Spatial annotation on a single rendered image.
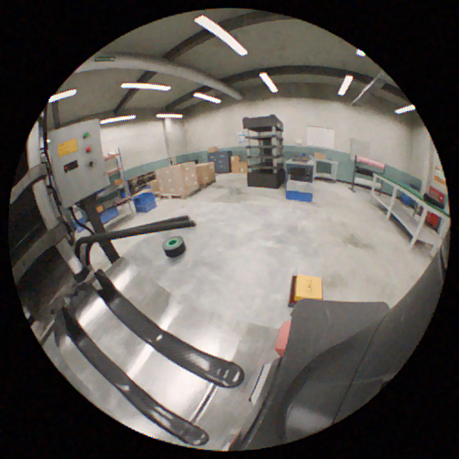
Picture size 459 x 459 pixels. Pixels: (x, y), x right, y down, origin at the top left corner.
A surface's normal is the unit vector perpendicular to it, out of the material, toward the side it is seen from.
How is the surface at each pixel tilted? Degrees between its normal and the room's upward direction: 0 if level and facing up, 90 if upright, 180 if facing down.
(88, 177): 90
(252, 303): 0
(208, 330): 4
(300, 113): 90
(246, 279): 0
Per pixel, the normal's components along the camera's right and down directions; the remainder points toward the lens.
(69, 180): 0.92, 0.12
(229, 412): -0.10, -0.85
